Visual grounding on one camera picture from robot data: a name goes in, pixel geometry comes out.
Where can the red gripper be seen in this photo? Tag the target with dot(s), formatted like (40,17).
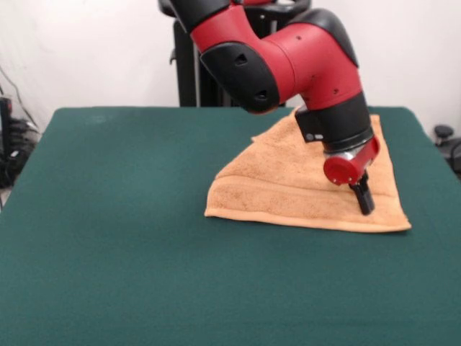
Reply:
(342,171)

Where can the tan terry towel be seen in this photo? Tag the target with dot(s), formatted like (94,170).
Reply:
(281,187)

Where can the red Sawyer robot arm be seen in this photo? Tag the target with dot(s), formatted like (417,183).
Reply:
(306,61)

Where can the dark green table cloth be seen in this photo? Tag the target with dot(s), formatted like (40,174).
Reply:
(90,234)

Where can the black electronics box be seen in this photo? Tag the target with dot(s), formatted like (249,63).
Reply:
(5,119)

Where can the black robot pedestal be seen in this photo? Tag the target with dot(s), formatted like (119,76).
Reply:
(183,72)

